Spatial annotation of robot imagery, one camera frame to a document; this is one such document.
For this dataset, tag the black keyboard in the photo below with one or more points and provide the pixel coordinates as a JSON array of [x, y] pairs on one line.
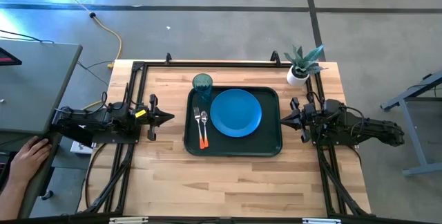
[[2, 168]]

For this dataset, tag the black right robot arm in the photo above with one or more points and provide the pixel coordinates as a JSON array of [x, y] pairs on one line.
[[362, 127]]

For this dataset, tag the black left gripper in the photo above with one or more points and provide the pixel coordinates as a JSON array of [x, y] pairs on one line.
[[152, 117]]

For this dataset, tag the black aluminium table frame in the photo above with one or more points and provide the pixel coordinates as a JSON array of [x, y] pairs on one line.
[[224, 64]]

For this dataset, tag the blue round plate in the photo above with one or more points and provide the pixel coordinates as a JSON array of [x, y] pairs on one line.
[[235, 113]]

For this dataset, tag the dark grey desk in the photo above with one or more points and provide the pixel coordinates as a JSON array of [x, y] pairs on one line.
[[38, 179]]

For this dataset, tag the green potted plant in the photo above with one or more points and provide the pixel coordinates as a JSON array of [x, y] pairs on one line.
[[305, 61]]

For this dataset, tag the grey metal table frame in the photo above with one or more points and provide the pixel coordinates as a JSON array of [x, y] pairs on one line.
[[418, 141]]

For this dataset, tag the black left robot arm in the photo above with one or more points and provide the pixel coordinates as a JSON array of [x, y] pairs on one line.
[[100, 118]]

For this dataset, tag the white round plant pot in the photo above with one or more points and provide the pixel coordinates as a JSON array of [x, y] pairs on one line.
[[294, 79]]

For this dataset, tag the silver metal hinge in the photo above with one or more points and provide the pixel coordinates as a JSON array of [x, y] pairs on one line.
[[128, 220], [321, 221]]

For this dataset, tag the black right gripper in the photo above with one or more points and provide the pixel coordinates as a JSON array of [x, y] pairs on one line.
[[310, 120]]

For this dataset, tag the black desk bracket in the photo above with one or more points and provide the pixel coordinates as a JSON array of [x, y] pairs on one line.
[[77, 135]]

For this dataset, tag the person's hand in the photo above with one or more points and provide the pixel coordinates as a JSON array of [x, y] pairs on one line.
[[29, 160]]

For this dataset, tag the teal faceted plastic cup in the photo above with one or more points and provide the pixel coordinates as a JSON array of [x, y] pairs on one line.
[[202, 84]]

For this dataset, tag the black frame clamp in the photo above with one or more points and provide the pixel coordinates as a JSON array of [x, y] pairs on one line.
[[168, 57], [275, 57]]

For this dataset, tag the black device red screen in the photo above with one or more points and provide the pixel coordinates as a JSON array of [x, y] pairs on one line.
[[7, 57]]

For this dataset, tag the dark green plastic tray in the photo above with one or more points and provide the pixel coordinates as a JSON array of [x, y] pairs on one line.
[[269, 144]]

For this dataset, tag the person's forearm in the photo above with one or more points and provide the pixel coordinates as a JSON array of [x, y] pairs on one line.
[[10, 201]]

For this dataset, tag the white power strip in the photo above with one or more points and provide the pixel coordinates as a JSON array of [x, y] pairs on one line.
[[81, 148]]

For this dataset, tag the grey desk top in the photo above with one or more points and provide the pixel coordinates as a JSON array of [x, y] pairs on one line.
[[34, 85]]

